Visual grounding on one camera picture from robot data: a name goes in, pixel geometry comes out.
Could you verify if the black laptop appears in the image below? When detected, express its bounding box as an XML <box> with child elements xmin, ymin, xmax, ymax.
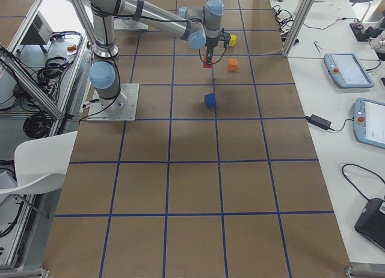
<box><xmin>354</xmin><ymin>198</ymin><xmax>384</xmax><ymax>251</ymax></box>

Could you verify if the orange wooden block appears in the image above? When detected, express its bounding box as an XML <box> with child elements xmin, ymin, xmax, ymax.
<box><xmin>227</xmin><ymin>58</ymin><xmax>238</xmax><ymax>72</ymax></box>

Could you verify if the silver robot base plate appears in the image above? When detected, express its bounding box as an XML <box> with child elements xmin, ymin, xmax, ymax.
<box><xmin>86</xmin><ymin>83</ymin><xmax>140</xmax><ymax>122</ymax></box>

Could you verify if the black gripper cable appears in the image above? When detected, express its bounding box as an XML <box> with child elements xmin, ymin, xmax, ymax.
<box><xmin>198</xmin><ymin>28</ymin><xmax>228</xmax><ymax>65</ymax></box>

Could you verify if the blue teach pendant lower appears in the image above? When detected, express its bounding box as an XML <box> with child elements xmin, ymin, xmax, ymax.
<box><xmin>353</xmin><ymin>97</ymin><xmax>385</xmax><ymax>149</ymax></box>

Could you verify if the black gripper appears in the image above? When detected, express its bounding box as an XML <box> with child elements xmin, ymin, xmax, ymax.
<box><xmin>205</xmin><ymin>31</ymin><xmax>231</xmax><ymax>65</ymax></box>

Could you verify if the aluminium frame post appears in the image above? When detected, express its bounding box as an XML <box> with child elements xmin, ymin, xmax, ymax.
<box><xmin>282</xmin><ymin>0</ymin><xmax>314</xmax><ymax>57</ymax></box>

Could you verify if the yellow wooden block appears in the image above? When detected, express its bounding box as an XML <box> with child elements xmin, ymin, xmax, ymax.
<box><xmin>229</xmin><ymin>34</ymin><xmax>237</xmax><ymax>48</ymax></box>

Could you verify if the red wooden block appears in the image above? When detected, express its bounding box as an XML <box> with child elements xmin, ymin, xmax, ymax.
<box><xmin>203</xmin><ymin>56</ymin><xmax>212</xmax><ymax>69</ymax></box>

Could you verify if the grey control box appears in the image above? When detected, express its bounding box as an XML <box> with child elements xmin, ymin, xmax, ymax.
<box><xmin>20</xmin><ymin>11</ymin><xmax>54</xmax><ymax>53</ymax></box>

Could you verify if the white chair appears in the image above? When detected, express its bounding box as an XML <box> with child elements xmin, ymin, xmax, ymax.
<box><xmin>1</xmin><ymin>131</ymin><xmax>78</xmax><ymax>194</ymax></box>

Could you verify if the black power adapter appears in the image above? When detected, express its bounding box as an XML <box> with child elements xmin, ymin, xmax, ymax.
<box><xmin>306</xmin><ymin>114</ymin><xmax>331</xmax><ymax>130</ymax></box>

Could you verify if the blue wooden block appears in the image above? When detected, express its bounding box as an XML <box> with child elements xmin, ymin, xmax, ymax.
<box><xmin>204</xmin><ymin>93</ymin><xmax>217</xmax><ymax>108</ymax></box>

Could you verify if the blue teach pendant upper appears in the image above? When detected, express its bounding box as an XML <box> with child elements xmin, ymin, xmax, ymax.
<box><xmin>324</xmin><ymin>53</ymin><xmax>374</xmax><ymax>88</ymax></box>

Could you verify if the blue teach pendant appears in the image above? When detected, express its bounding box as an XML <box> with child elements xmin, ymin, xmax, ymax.
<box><xmin>353</xmin><ymin>97</ymin><xmax>385</xmax><ymax>149</ymax></box>
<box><xmin>324</xmin><ymin>53</ymin><xmax>374</xmax><ymax>88</ymax></box>

